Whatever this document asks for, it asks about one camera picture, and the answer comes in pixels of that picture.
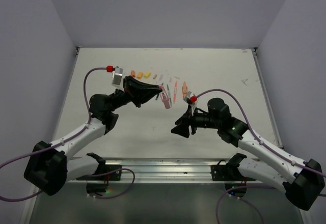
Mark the thin orange pen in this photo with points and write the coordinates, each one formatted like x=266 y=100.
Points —
x=175 y=91

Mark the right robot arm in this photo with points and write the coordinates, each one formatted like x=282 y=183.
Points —
x=301 y=181

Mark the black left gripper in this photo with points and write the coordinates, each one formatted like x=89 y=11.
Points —
x=133 y=89

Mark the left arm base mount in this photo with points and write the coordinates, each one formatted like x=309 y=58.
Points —
x=92 y=167

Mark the yellow marker cap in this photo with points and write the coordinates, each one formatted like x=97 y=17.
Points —
x=147 y=74

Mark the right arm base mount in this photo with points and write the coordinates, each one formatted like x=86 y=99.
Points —
x=227 y=171

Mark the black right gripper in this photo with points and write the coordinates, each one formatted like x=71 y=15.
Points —
x=187 y=118

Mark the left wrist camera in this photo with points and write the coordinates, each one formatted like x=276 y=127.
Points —
x=117 y=76

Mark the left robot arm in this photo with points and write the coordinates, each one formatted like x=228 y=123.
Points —
x=51 y=165

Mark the orange marker cap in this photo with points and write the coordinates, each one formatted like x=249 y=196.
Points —
x=140 y=75

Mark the pink highlighter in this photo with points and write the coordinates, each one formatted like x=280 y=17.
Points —
x=164 y=97

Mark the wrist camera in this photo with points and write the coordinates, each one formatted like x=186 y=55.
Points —
x=117 y=76
x=191 y=100

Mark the orange clear highlighter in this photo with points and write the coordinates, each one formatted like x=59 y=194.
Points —
x=184 y=91

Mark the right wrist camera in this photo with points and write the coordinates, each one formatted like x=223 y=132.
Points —
x=191 y=100

